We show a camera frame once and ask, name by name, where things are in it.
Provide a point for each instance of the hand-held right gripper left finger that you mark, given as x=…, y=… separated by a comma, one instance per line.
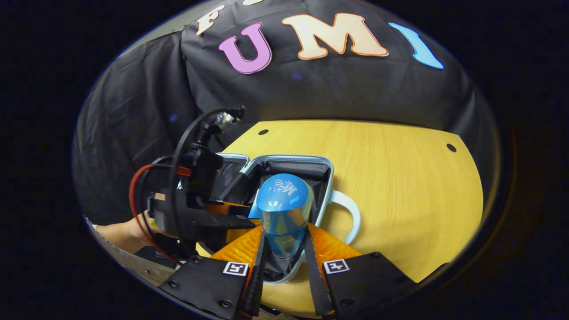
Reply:
x=255, y=284

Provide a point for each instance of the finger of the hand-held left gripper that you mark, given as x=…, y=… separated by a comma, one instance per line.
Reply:
x=222, y=222
x=231, y=209

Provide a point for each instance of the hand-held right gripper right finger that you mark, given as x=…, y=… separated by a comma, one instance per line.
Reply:
x=316, y=284

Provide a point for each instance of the blue translucent bottle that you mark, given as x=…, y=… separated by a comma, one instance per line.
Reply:
x=284, y=195

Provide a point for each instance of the light blue suitcase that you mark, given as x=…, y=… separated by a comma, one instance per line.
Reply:
x=311, y=171

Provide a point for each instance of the black backdrop cloth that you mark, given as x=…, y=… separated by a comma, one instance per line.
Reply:
x=355, y=84

